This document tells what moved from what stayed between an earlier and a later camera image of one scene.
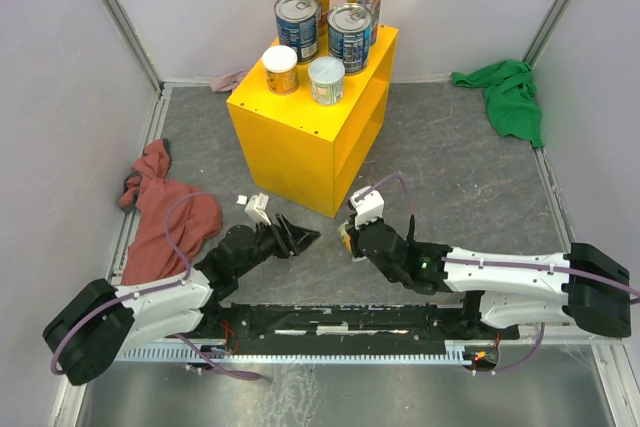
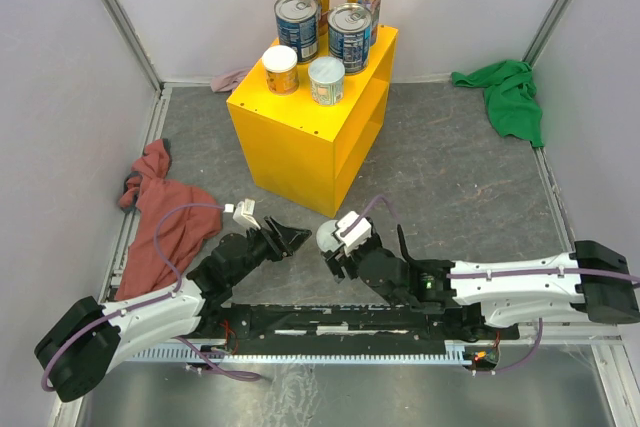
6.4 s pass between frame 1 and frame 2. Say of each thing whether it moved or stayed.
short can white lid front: moved
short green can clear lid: stayed
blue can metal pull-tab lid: stayed
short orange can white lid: stayed
